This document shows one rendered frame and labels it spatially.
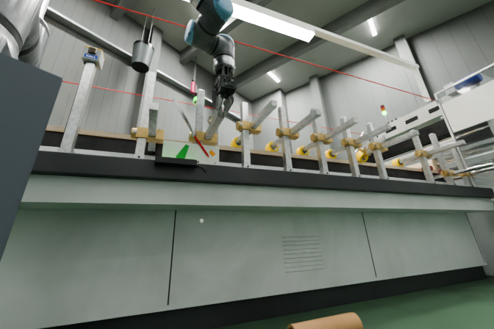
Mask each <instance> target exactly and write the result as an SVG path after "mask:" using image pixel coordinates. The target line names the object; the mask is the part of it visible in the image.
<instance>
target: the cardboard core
mask: <svg viewBox="0 0 494 329"><path fill-rule="evenodd" d="M287 329H363V325H362V322H361V320H360V318H359V317H358V316H357V315H356V314H355V313H354V312H349V313H345V314H338V315H334V316H330V317H324V318H320V319H313V320H309V321H305V322H298V323H294V324H290V325H288V326H287Z"/></svg>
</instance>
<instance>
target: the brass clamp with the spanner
mask: <svg viewBox="0 0 494 329"><path fill-rule="evenodd" d="M195 132H196V137H197V139H198V141H202V142H203V143H202V145H211V146H215V145H216V144H217V142H218V134H214V135H213V136H212V139H211V140H205V139H204V135H205V132H203V131H195ZM188 141H189V142H192V143H193V144H194V142H195V141H196V139H195V138H194V137H191V132H190V133H189V138H188Z"/></svg>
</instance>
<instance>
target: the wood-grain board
mask: <svg viewBox="0 0 494 329"><path fill-rule="evenodd" d="M64 130H65V127H62V126H50V125H47V127H46V131H50V132H57V133H64ZM78 135H84V136H91V137H103V138H111V139H118V140H131V141H136V140H135V139H132V138H131V134H118V133H112V132H105V131H93V130H87V129H79V133H78ZM164 140H166V141H173V142H185V143H192V142H187V141H181V140H169V139H164ZM164 140H163V141H164ZM192 144H193V143H192ZM215 146H218V147H219V151H232V152H239V153H242V152H241V148H237V147H231V146H224V145H215ZM250 153H252V154H259V155H266V156H279V157H282V153H281V152H275V151H262V150H256V149H250ZM291 158H293V159H306V160H313V161H318V157H317V156H306V155H300V154H293V153H291ZM326 161H327V162H333V163H340V164H347V165H349V161H348V160H343V159H331V158H326ZM357 164H358V165H360V166H367V167H377V166H376V164H375V163H368V162H364V163H361V162H357ZM384 166H385V168H387V169H394V170H407V171H415V172H422V173H423V171H422V170H421V169H419V168H412V167H400V166H393V165H387V164H385V165H384ZM432 173H434V174H440V173H439V171H437V170H432Z"/></svg>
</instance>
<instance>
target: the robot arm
mask: <svg viewBox="0 0 494 329"><path fill-rule="evenodd" d="M188 1H189V2H190V3H191V4H192V5H193V6H194V7H195V9H196V10H198V12H199V13H200V16H199V17H198V18H197V20H196V21H195V20H190V21H189V23H188V25H187V28H186V31H185V42H186V43H187V44H189V45H190V46H192V47H194V48H197V49H198V50H200V51H203V52H204V53H206V54H209V55H210V56H212V57H214V61H213V71H214V73H215V74H216V76H217V79H216V83H215V86H214V87H213V89H214V90H213V91H212V103H213V104H214V106H215V108H216V110H217V112H218V114H219V115H220V116H221V117H222V118H224V117H226V116H227V114H228V113H229V110H230V109H231V106H232V104H233V102H234V97H233V94H234V93H235V90H236V89H237V78H235V77H232V75H233V74H234V72H235V68H236V67H235V45H234V41H233V39H232V38H231V37H230V36H228V35H226V34H219V35H218V33H219V31H220V30H221V29H222V28H223V27H224V25H225V24H226V23H227V22H228V21H229V19H230V18H231V17H232V15H233V13H234V7H233V4H232V1H231V0H188ZM48 4H49V0H0V53H3V54H6V55H7V56H9V57H12V58H15V59H18V60H20V61H22V62H25V63H27V64H29V65H32V66H35V67H36V68H39V69H41V61H42V57H43V52H44V50H45V47H46V44H47V40H48V38H49V28H48V26H47V24H46V22H45V21H44V20H43V18H44V15H45V13H46V9H47V6H48ZM224 98H225V100H224V101H223V99H224ZM222 103H223V105H224V109H223V111H222V108H223V107H222V106H221V105H222Z"/></svg>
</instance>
